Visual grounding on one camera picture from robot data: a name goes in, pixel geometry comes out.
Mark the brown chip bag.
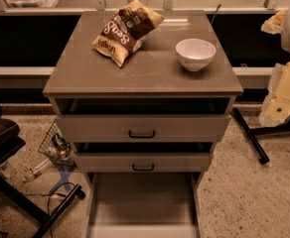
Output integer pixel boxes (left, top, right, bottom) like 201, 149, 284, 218
91, 0, 164, 67

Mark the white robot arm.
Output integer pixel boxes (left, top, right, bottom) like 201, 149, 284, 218
258, 6, 290, 127

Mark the grey drawer cabinet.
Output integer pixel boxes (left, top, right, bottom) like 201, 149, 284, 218
42, 9, 244, 174

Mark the open bottom drawer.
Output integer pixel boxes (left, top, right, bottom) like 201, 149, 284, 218
84, 173, 204, 238

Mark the white bowl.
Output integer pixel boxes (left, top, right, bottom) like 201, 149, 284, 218
176, 39, 217, 71

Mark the blue tape cross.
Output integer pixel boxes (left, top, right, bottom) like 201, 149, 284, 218
51, 165, 75, 192

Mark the clear plastic bottle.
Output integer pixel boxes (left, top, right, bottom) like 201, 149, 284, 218
23, 159, 52, 182

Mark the dark tray left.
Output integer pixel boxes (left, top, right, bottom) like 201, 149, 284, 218
0, 118, 26, 165

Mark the black stand base left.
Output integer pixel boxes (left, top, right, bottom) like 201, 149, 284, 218
0, 176, 85, 238

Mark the top drawer with handle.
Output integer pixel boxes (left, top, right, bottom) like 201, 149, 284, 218
57, 115, 230, 143

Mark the drawer with handle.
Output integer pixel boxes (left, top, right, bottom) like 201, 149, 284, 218
73, 153, 212, 173
57, 115, 230, 143

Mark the middle drawer with handle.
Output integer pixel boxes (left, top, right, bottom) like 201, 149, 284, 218
73, 153, 212, 173

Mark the wire mesh basket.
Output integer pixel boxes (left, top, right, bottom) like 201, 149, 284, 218
38, 121, 74, 167

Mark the black cable on floor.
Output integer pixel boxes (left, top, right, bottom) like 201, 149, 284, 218
21, 181, 77, 238

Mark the black table leg frame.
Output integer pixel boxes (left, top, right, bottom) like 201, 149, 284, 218
232, 108, 290, 165

